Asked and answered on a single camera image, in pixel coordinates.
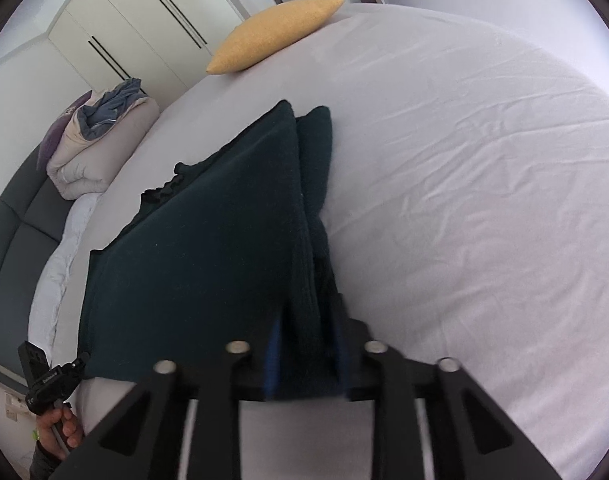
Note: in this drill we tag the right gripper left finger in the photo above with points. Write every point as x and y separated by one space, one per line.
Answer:
177 421

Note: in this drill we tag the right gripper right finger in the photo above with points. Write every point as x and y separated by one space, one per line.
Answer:
430 420

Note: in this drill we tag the dark green sweater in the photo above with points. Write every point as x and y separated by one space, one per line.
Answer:
231 248

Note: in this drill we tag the left hand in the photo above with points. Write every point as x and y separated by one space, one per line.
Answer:
59 430

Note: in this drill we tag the dark grey headboard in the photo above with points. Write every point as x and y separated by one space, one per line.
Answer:
32 220

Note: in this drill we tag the folded beige duvet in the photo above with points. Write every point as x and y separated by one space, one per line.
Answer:
80 167

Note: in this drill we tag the bed with white sheet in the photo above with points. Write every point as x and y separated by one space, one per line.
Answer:
468 205

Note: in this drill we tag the purple pillow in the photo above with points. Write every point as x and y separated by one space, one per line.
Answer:
53 135

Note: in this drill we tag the blue grey garment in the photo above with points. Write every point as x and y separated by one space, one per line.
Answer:
97 118

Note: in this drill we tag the cream wardrobe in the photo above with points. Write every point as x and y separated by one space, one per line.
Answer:
167 44

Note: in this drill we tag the yellow pillow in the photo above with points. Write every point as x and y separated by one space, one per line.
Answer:
270 31

